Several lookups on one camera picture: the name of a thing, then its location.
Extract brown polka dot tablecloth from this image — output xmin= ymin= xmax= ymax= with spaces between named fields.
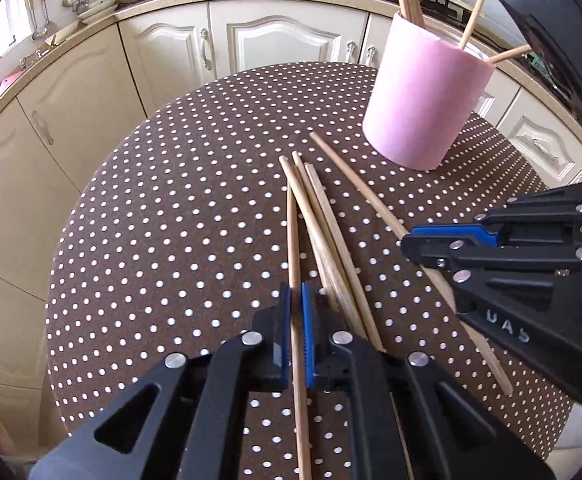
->
xmin=46 ymin=63 xmax=572 ymax=456

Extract pink cylindrical utensil holder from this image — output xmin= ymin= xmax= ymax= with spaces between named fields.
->
xmin=363 ymin=14 xmax=495 ymax=170

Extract cream kitchen cabinets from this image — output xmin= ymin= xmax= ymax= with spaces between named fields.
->
xmin=0 ymin=0 xmax=582 ymax=456

